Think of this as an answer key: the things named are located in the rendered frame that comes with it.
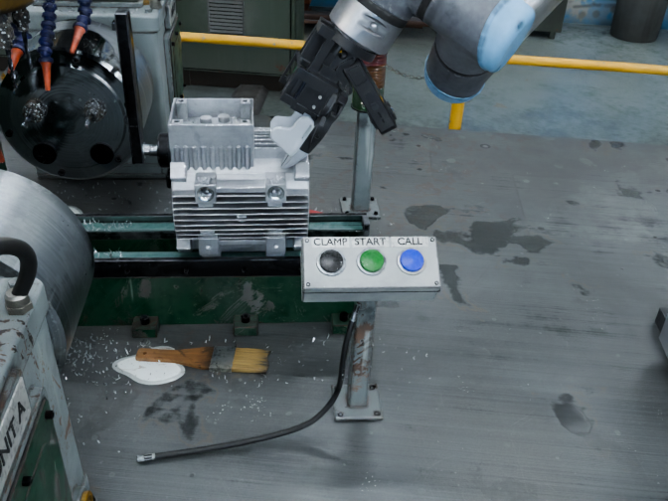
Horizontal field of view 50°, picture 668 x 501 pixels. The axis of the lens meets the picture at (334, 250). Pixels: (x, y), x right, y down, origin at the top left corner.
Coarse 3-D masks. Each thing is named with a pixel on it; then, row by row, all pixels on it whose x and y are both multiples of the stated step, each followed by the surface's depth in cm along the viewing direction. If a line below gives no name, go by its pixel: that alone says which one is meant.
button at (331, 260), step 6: (324, 252) 88; (330, 252) 88; (336, 252) 88; (324, 258) 88; (330, 258) 88; (336, 258) 88; (342, 258) 88; (324, 264) 87; (330, 264) 87; (336, 264) 87; (342, 264) 88; (324, 270) 88; (330, 270) 87; (336, 270) 87
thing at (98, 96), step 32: (64, 32) 126; (96, 32) 130; (32, 64) 121; (64, 64) 121; (96, 64) 122; (0, 96) 123; (32, 96) 123; (64, 96) 124; (96, 96) 124; (0, 128) 127; (32, 128) 127; (64, 128) 127; (96, 128) 127; (32, 160) 130; (64, 160) 130; (96, 160) 130
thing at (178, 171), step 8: (176, 168) 103; (184, 168) 103; (296, 168) 104; (304, 168) 104; (176, 176) 102; (184, 176) 102; (296, 176) 104; (304, 176) 104; (184, 240) 109; (296, 240) 111; (176, 248) 109; (184, 248) 109; (192, 248) 111; (296, 248) 111
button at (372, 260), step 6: (366, 252) 88; (372, 252) 88; (378, 252) 89; (360, 258) 88; (366, 258) 88; (372, 258) 88; (378, 258) 88; (366, 264) 88; (372, 264) 88; (378, 264) 88; (366, 270) 88; (372, 270) 88; (378, 270) 88
